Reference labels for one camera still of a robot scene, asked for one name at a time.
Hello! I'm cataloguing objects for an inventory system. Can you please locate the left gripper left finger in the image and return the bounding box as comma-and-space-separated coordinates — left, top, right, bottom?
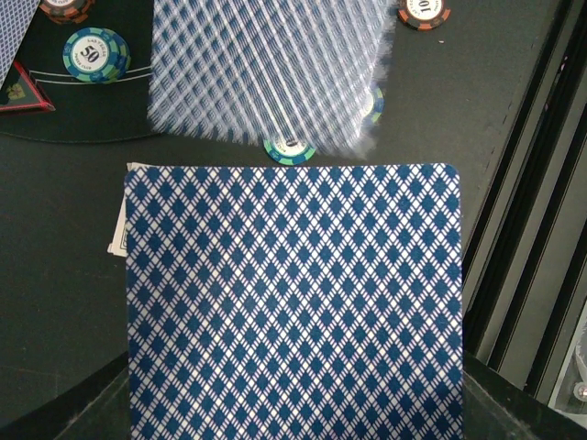
1, 352, 131, 439

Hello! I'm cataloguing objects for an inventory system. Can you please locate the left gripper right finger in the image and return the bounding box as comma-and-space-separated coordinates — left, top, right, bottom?
463, 355, 586, 440

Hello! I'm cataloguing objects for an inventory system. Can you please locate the blue patterned card deck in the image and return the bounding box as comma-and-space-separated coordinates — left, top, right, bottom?
125, 163, 463, 439

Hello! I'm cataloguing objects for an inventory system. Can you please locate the triangular all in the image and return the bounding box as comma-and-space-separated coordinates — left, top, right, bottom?
1, 61, 55, 116

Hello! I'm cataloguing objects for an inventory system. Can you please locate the single green poker chip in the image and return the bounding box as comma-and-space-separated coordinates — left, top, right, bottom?
263, 139, 316, 166

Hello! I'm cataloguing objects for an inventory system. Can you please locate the face up card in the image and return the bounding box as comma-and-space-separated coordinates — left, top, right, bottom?
148, 1, 395, 157

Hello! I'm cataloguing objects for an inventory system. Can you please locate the brown poker chip stack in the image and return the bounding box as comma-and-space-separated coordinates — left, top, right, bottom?
397, 0, 450, 31

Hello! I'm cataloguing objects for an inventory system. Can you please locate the round black poker mat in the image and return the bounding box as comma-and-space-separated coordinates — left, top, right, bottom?
1, 1, 153, 143

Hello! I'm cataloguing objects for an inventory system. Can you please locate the black aluminium rail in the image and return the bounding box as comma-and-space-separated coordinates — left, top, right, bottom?
463, 1, 586, 406

